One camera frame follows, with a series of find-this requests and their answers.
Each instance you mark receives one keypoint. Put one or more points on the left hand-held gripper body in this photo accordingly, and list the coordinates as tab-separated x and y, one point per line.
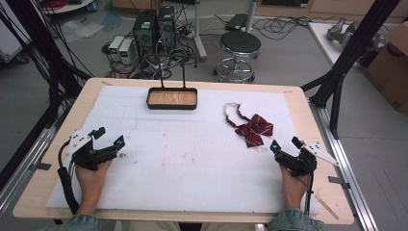
84	154

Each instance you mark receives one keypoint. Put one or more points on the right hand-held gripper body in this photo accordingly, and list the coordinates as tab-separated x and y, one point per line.
303	162

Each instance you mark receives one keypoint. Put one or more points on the person's right hand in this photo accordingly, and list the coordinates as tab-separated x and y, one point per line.
292	187

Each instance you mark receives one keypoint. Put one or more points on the person's left hand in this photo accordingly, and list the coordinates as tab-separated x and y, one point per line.
92	181

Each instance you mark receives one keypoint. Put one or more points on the red striped bow tie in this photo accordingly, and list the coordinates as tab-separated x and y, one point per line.
253	128

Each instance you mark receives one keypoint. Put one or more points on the grey tape strip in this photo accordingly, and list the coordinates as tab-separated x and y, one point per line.
43	166
339	182

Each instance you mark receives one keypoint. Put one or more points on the thin wooden stick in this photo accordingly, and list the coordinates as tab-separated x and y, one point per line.
326	207

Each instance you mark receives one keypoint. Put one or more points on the black stand with wooden tray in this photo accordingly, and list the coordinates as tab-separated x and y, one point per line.
172	98

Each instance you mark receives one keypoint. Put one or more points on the white foam mat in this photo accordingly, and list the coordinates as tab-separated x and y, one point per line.
192	160

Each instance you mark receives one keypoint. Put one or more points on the white power supply box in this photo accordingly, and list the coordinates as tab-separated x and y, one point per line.
126	51
115	48

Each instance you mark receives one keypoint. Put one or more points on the clear plastic sheet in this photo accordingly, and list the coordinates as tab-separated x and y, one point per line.
81	29

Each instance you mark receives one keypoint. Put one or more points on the white platform board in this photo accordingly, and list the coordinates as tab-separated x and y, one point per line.
327	41

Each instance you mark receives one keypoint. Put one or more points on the black round stool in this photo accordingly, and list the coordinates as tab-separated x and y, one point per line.
240	43

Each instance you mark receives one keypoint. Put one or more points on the black computer tower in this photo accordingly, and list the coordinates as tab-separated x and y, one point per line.
166	27
145	30

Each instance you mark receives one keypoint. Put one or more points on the brown cardboard box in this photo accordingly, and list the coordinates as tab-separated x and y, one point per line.
389	70

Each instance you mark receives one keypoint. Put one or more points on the black flat box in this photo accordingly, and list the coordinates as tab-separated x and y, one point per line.
236	21

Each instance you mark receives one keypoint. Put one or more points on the white table leg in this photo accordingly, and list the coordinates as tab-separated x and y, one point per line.
250	14
199	32

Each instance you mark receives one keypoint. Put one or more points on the aluminium rail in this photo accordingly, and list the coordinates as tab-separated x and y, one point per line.
346	166
22	170

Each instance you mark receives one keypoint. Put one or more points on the black metal frame stand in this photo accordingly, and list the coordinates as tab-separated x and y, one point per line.
349	61
41	54

